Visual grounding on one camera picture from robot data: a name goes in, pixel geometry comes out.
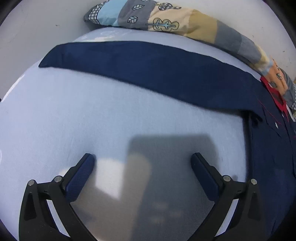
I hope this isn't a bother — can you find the navy blue jacket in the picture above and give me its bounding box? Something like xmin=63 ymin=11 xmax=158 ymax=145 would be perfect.
xmin=38 ymin=41 xmax=296 ymax=241

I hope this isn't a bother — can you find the patchwork quilt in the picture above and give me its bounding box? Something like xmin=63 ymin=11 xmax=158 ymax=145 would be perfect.
xmin=84 ymin=0 xmax=296 ymax=121

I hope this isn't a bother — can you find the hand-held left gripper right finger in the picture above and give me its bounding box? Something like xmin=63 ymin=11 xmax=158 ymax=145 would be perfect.
xmin=185 ymin=152 xmax=270 ymax=241

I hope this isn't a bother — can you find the light blue bed sheet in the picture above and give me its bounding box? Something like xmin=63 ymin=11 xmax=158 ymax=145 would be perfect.
xmin=0 ymin=27 xmax=278 ymax=241

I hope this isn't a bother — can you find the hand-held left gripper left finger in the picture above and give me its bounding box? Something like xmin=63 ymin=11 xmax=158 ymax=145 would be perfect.
xmin=19 ymin=153 xmax=97 ymax=241

